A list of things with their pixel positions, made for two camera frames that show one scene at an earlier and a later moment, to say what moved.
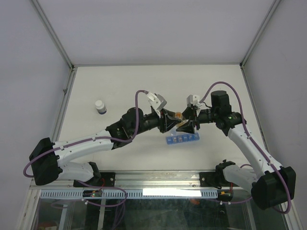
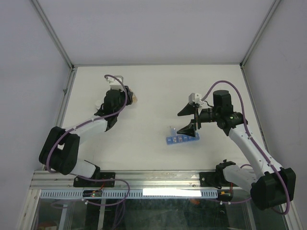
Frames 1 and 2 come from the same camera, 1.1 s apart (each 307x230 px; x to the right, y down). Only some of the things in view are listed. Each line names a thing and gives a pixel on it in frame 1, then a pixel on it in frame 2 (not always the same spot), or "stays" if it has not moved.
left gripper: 165,124 to 129,99
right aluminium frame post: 258,35 stays
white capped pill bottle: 100,107 stays
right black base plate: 215,179 stays
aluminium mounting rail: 141,180 stays
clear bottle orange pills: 178,115 to 134,99
